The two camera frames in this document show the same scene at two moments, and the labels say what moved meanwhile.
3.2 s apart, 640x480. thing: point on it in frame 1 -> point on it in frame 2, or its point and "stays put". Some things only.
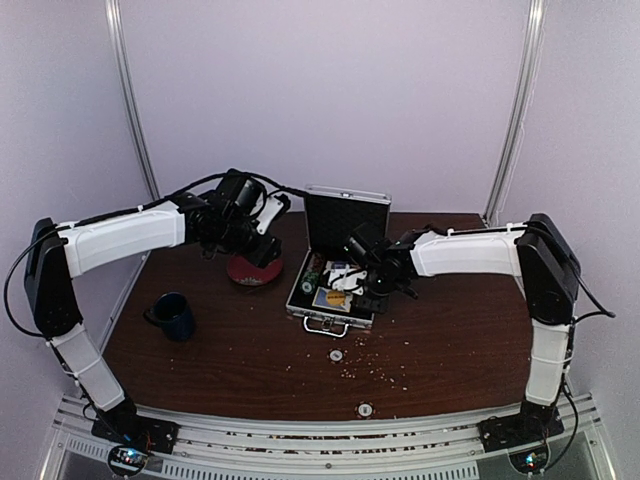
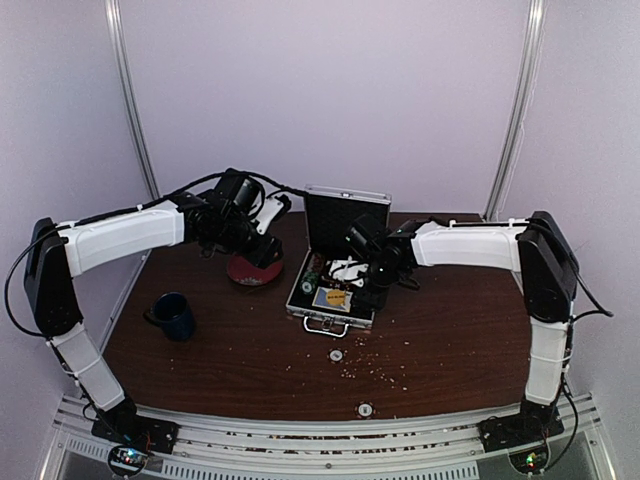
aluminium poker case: (326, 279) stays put
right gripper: (377, 306) stays put
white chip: (335, 355) stays put
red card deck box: (341, 264) -> (336, 283)
